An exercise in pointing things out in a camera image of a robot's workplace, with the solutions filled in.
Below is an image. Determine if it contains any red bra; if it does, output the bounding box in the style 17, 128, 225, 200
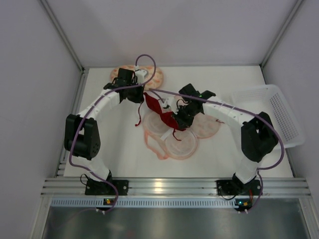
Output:
144, 92, 185, 141

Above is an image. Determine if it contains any pink mesh laundry bag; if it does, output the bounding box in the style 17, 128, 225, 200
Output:
143, 97, 221, 161
110, 65, 164, 91

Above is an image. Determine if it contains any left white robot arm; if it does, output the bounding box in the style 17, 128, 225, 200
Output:
64, 66, 146, 184

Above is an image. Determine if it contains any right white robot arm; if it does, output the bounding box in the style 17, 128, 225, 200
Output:
173, 84, 279, 184

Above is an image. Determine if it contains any white plastic basket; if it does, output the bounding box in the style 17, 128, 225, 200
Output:
231, 85, 305, 148

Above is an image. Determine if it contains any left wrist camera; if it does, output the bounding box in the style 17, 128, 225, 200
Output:
135, 66, 149, 84

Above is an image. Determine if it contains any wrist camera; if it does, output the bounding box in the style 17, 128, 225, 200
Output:
135, 66, 149, 84
160, 97, 178, 114

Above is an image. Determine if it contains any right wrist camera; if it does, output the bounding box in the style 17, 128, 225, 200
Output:
160, 97, 178, 114

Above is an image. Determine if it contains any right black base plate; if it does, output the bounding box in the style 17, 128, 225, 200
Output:
216, 179, 261, 196

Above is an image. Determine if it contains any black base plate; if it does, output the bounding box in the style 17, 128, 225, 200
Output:
216, 179, 261, 196
85, 179, 129, 196

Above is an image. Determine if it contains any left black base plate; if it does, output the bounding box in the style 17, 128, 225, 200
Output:
85, 179, 129, 196

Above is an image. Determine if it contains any aluminium mounting rail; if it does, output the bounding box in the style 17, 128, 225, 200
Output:
40, 177, 311, 198

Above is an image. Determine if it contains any perforated cable duct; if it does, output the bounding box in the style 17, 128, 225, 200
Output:
49, 198, 252, 208

